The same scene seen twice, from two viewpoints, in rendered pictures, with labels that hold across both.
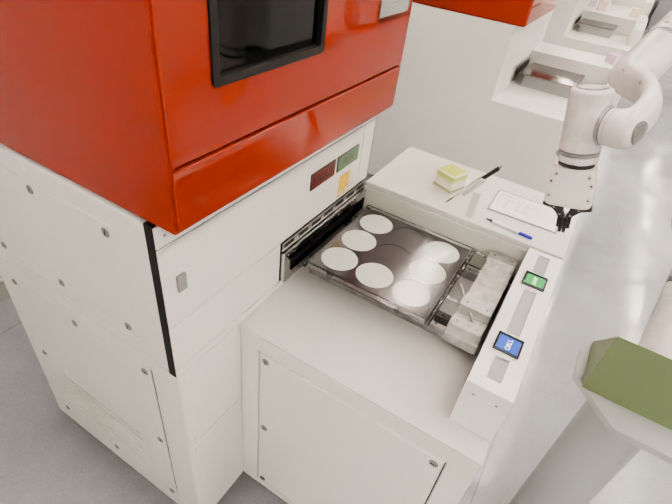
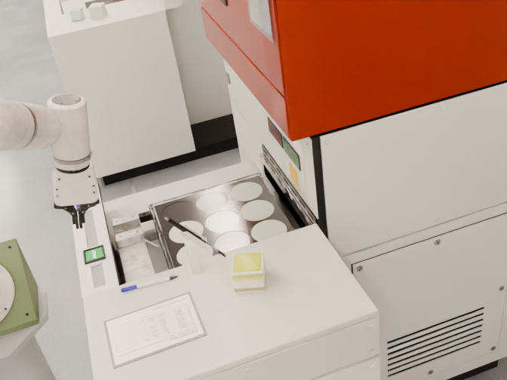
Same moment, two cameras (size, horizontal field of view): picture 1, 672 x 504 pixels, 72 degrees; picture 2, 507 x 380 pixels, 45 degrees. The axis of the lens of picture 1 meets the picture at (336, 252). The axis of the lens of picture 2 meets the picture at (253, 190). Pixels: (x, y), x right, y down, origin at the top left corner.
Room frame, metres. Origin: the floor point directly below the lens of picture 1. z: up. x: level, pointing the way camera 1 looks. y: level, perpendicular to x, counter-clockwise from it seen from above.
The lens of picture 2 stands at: (2.19, -0.98, 1.96)
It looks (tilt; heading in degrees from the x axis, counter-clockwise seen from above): 35 degrees down; 140
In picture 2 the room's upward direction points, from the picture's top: 9 degrees counter-clockwise
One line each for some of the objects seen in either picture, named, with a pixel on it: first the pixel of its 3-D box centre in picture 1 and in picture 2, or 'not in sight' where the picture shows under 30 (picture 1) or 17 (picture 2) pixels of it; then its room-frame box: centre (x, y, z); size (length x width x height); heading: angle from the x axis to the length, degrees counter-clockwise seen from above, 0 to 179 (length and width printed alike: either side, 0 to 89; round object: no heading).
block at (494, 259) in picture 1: (501, 262); not in sight; (1.08, -0.48, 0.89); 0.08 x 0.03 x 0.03; 63
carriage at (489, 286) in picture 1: (481, 301); (136, 261); (0.94, -0.40, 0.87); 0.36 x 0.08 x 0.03; 153
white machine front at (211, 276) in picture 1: (289, 219); (267, 136); (0.97, 0.13, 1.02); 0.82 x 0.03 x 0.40; 153
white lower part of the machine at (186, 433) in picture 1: (204, 325); (370, 251); (1.12, 0.43, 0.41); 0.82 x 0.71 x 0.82; 153
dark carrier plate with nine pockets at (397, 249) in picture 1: (392, 255); (222, 221); (1.04, -0.16, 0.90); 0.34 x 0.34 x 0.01; 63
